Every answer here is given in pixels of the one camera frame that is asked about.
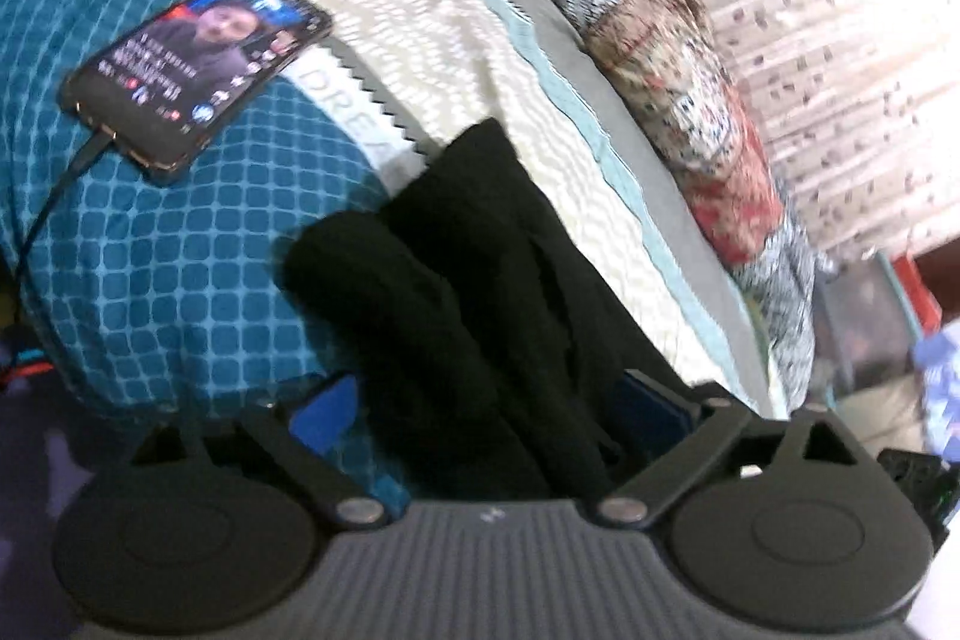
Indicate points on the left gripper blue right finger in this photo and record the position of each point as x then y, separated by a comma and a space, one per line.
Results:
649, 418

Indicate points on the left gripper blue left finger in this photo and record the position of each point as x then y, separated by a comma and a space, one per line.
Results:
327, 416

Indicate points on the black pants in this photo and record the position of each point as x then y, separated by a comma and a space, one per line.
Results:
487, 347

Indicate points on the patterned bed sheet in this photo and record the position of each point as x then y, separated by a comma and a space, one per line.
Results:
138, 291

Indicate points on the smartphone with lit screen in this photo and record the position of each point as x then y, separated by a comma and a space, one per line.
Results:
164, 90

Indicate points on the red floral quilt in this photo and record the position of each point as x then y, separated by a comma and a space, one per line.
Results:
660, 56

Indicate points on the beige leaf-print curtain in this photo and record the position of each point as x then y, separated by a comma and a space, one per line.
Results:
857, 103

